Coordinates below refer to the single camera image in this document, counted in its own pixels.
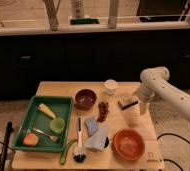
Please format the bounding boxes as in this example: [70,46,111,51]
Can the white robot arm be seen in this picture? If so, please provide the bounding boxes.
[135,66,190,171]

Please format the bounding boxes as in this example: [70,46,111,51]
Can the orange bowl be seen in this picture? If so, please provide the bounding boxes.
[112,128,145,161]

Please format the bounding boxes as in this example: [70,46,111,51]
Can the purple bowl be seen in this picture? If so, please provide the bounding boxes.
[75,89,97,110]

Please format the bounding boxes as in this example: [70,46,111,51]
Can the white cup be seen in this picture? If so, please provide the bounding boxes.
[104,79,118,95]

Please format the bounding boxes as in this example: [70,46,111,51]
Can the dark red grapes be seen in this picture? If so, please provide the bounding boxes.
[97,102,109,122]

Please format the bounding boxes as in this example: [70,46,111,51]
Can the blue sponge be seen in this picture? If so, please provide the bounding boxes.
[85,117,98,136]

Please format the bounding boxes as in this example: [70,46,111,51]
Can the grey blue cloth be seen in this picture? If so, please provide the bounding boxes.
[84,127,109,151]

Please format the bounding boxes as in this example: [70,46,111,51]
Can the green cup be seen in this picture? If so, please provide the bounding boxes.
[50,118,65,134]

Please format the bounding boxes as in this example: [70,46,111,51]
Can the wooden table leg right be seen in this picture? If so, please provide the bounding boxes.
[108,0,119,29]

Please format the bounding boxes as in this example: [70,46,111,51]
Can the wooden table leg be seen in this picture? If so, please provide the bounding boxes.
[43,0,58,31]
[108,0,119,29]

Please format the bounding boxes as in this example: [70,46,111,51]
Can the black box background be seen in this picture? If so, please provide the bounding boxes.
[137,0,187,22]

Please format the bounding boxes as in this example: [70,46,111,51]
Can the metal spoon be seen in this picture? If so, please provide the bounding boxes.
[32,128,59,142]

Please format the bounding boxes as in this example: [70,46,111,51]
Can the yellow corn cob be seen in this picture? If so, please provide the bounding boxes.
[38,103,56,119]

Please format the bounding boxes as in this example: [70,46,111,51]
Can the green plastic tray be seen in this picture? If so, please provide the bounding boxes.
[12,96,73,153]

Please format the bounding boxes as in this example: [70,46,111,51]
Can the red yellow apple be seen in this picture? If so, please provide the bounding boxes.
[23,133,39,146]

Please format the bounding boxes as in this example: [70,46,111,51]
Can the wooden table leg left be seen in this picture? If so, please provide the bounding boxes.
[43,0,58,31]

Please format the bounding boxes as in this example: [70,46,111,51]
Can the black pole stand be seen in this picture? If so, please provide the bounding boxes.
[0,122,13,171]

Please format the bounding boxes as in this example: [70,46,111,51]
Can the black cable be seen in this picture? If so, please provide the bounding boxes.
[156,132,190,171]

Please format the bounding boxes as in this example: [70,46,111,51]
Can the green base white post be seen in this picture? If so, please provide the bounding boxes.
[70,0,99,25]

